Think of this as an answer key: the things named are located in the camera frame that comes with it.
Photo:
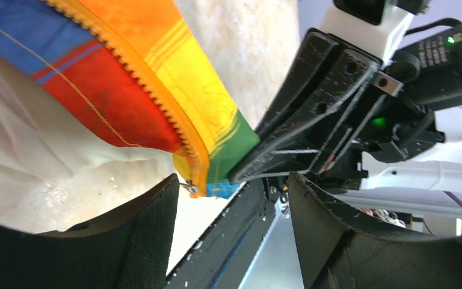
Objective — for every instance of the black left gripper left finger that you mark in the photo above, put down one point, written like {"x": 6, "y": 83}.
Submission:
{"x": 127, "y": 247}

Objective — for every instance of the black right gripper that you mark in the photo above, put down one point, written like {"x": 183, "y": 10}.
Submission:
{"x": 324, "y": 102}

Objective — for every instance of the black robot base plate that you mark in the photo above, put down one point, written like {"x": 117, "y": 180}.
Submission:
{"x": 222, "y": 255}

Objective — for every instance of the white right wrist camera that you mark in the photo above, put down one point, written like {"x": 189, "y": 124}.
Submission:
{"x": 377, "y": 27}

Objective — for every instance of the rainbow striped zip jacket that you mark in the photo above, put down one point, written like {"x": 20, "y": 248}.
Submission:
{"x": 133, "y": 74}

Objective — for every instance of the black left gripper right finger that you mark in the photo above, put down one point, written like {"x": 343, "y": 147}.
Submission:
{"x": 339, "y": 246}

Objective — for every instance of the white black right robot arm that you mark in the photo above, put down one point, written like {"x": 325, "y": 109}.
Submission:
{"x": 439, "y": 86}

